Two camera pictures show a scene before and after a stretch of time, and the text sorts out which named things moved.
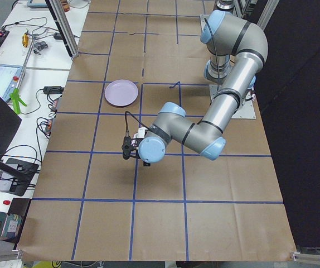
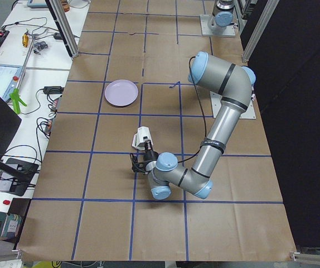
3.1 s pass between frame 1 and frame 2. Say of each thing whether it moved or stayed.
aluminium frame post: stayed
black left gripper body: moved
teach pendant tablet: stayed
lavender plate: stayed
